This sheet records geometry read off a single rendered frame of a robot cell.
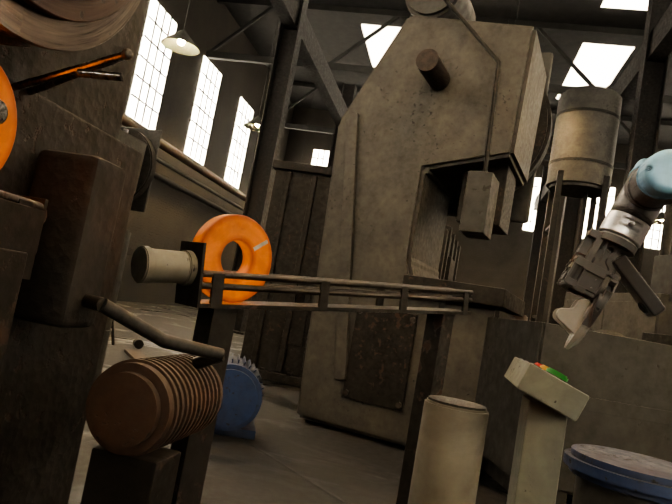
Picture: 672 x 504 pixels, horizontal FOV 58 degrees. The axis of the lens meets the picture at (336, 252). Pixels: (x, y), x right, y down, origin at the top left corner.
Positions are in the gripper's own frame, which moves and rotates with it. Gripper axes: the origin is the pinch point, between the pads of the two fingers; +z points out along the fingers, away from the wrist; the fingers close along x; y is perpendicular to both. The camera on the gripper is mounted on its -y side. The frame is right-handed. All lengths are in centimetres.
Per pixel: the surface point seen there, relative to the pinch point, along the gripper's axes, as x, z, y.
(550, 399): 4.6, 10.4, -0.3
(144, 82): -948, -113, 764
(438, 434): 2.0, 25.9, 12.6
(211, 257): 17, 18, 60
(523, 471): -2.4, 24.2, -3.7
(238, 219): 14, 10, 61
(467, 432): 2.1, 22.9, 8.5
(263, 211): -779, -4, 349
